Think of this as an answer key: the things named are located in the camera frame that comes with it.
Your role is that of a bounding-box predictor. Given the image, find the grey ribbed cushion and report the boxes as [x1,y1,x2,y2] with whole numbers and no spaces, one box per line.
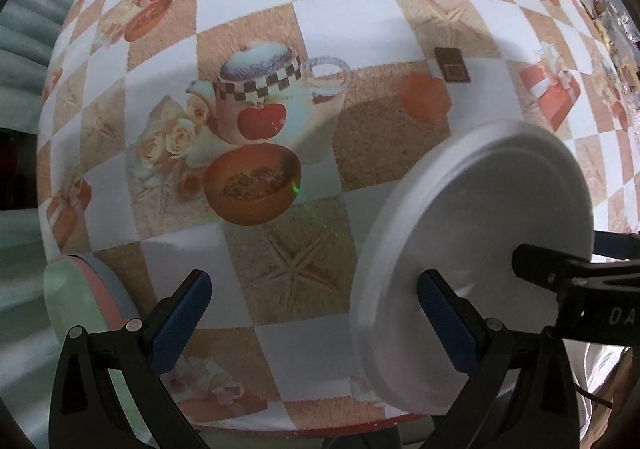
[0,0,108,132]

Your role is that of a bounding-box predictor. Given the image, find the blue plate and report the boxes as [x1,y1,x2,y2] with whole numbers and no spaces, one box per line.
[87,253,142,322]

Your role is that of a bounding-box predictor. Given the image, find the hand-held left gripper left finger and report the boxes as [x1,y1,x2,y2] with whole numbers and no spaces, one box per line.
[47,269,213,449]

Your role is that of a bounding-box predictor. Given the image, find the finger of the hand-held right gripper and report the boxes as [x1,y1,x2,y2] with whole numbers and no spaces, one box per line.
[592,230,640,261]
[512,243,640,291]

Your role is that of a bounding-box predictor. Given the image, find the white round plate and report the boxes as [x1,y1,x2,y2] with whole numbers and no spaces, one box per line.
[349,123,596,417]

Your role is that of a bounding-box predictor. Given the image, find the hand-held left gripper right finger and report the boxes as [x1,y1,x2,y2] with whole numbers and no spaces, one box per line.
[419,269,593,449]

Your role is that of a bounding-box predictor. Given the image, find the clear plastic snack bag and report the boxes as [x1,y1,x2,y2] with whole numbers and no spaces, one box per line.
[592,0,640,97]

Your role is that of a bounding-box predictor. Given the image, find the printed checkered tablecloth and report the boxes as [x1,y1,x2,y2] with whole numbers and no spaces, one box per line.
[37,0,640,430]

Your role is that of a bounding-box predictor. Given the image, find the pink plate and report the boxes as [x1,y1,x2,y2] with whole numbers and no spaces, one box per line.
[67,255,128,327]

